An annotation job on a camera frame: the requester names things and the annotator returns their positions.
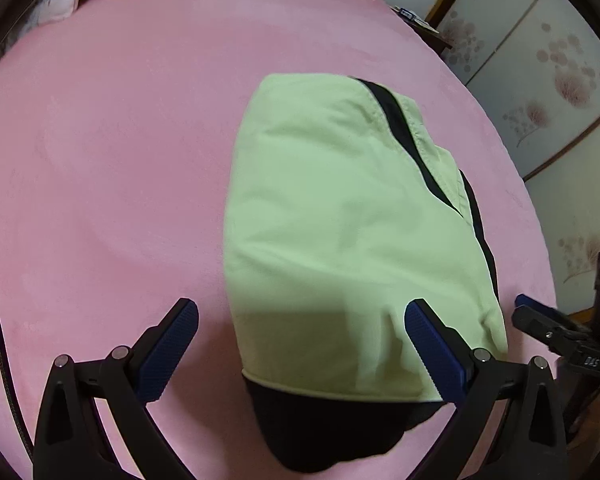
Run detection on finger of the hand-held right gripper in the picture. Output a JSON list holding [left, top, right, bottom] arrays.
[[512, 294, 595, 352]]

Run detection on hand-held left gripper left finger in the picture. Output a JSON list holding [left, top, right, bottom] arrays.
[[32, 297, 201, 480]]

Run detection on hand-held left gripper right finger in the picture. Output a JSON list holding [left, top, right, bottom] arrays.
[[404, 298, 572, 480]]

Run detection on green and black shorts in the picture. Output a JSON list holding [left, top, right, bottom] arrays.
[[223, 72, 511, 474]]

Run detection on pink bed blanket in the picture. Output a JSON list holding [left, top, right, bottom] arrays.
[[0, 0, 558, 480]]

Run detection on floral wardrobe door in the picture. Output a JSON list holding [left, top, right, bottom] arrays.
[[437, 0, 551, 86], [467, 0, 600, 176]]

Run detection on dark wooden nightstand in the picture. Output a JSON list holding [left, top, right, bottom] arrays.
[[390, 5, 453, 52]]

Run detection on black cable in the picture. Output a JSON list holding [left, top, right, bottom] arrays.
[[0, 272, 36, 461]]

